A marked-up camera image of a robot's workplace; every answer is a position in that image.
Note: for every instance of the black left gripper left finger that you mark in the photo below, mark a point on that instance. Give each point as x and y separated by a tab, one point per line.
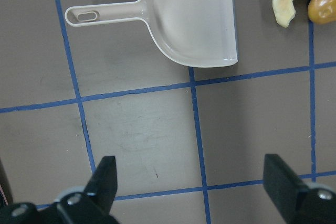
102	186

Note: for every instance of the beige plastic dustpan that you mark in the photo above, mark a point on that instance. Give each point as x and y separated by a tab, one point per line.
193	33

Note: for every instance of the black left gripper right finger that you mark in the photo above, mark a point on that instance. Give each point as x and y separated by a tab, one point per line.
284	187

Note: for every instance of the brown potato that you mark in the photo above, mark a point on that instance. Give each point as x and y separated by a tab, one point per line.
321	11

